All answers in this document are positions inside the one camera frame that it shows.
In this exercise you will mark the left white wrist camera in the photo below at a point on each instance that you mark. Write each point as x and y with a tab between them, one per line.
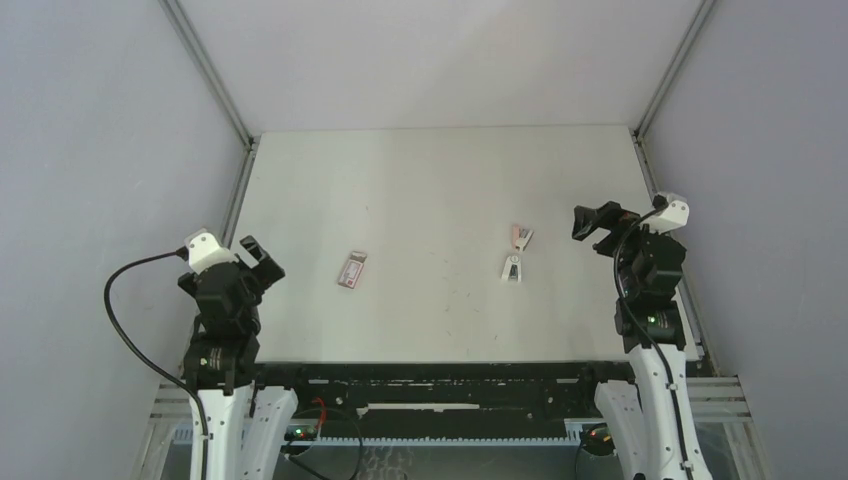
204	251

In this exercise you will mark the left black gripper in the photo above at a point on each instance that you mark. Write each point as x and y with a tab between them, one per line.
267	270

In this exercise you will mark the white stapler base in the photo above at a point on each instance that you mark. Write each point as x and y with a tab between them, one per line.
512	269

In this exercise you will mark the red white staple box sleeve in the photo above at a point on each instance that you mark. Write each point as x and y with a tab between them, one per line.
352	270

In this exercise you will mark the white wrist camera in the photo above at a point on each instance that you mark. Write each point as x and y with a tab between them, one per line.
204	251
672	213

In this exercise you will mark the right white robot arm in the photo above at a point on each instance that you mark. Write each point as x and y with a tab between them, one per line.
649	419

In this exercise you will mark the black front mounting rail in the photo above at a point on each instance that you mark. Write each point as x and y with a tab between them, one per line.
447	401

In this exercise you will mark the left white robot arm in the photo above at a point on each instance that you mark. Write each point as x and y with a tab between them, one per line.
238	424

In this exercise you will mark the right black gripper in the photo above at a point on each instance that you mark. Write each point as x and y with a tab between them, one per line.
609	215

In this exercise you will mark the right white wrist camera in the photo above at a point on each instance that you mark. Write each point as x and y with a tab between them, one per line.
672	213

